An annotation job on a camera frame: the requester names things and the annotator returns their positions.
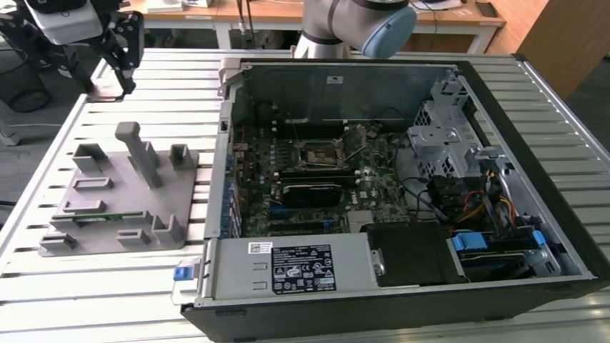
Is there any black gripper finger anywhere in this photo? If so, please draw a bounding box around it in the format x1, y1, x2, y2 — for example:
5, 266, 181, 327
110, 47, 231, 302
0, 13, 95, 94
101, 9, 146, 96

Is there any metal CPU socket cover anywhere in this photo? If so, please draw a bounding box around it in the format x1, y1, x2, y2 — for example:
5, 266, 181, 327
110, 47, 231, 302
338, 124, 369, 160

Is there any black CPU socket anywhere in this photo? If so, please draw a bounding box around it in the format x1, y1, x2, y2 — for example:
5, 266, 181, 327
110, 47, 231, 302
296, 139, 345, 171

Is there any black mesh waste bin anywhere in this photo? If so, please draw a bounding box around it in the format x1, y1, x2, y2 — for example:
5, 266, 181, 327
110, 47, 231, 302
0, 53, 53, 114

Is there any grey case release latch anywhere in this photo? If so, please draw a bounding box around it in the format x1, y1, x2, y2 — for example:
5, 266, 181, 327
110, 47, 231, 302
218, 58, 246, 98

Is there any white furniture foot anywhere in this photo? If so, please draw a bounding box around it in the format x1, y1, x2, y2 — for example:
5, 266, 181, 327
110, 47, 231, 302
0, 117, 23, 146

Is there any black RAM slot bank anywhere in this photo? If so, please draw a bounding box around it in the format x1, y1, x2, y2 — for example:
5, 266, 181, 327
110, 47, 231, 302
274, 119, 352, 141
279, 168, 358, 186

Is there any grey plastic parts rack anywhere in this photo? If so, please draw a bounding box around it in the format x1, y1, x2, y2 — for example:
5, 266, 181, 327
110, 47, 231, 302
37, 121, 201, 259

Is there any green RAM stick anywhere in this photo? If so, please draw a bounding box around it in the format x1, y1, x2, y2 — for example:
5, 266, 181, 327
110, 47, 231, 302
51, 211, 146, 221

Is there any black graphics card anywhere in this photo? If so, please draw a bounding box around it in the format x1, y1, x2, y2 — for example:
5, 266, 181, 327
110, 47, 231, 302
281, 182, 344, 209

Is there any green motherboard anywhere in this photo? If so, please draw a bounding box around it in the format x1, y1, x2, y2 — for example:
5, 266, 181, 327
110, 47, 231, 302
229, 123, 412, 239

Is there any grey power supply black label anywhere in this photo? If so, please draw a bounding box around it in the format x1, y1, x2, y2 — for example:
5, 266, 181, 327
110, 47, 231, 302
202, 237, 382, 299

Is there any silver finned heatsink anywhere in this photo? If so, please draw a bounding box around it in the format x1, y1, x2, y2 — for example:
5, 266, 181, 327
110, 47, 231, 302
346, 210, 374, 232

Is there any silver metal drive cage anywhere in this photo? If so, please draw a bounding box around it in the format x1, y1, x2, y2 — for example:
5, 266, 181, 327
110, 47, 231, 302
408, 80, 506, 179

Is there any black open PC case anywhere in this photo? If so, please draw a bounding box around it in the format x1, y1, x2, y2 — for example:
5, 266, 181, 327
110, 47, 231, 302
179, 53, 605, 343

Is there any brown wooden cabinet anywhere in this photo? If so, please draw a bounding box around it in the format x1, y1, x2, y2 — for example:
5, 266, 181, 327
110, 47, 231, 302
485, 0, 610, 99

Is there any blue disk carrier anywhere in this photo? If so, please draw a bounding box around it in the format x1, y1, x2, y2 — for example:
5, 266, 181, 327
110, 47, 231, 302
450, 230, 548, 258

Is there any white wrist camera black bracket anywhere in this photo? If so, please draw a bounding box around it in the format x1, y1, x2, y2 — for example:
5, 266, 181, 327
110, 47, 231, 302
22, 0, 106, 46

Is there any wooden desk white frame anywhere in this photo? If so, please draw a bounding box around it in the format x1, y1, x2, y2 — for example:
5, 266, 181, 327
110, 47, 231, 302
214, 0, 508, 54
141, 0, 233, 49

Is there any yellow red wire bundle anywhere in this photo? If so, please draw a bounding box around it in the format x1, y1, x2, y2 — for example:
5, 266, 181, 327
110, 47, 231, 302
448, 169, 521, 228

